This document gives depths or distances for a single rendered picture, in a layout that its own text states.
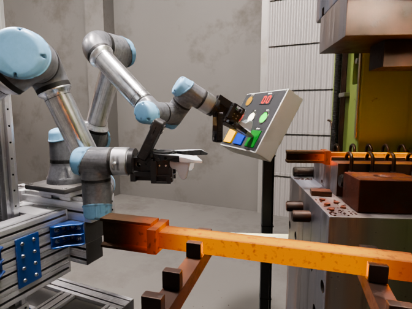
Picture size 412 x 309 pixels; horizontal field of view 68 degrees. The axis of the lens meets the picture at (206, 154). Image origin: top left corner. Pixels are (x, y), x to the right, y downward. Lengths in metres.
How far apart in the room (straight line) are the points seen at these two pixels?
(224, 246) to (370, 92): 0.77
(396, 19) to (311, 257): 0.57
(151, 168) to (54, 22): 4.59
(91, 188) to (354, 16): 0.74
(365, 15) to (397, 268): 0.54
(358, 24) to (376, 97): 0.34
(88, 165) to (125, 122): 3.44
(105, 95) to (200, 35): 2.54
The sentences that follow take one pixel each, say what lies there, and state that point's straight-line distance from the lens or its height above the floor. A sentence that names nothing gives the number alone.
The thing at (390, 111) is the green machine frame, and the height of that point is 1.11.
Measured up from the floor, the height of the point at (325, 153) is 1.01.
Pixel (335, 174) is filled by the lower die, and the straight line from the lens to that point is 0.78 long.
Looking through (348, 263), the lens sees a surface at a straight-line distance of 0.41.
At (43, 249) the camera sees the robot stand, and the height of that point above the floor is 0.60.
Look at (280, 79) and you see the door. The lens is 3.38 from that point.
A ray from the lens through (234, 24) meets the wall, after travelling 3.67.
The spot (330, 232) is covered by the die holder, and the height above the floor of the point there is 0.88.
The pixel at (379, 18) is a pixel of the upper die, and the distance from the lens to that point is 0.80.
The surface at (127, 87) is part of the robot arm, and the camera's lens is 1.10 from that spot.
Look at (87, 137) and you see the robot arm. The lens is 0.97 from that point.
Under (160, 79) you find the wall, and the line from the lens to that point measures 3.97.
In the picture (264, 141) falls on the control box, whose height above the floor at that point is 1.00.
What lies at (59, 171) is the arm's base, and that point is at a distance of 1.38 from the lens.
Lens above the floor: 1.10
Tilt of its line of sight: 7 degrees down
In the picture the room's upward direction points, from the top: straight up
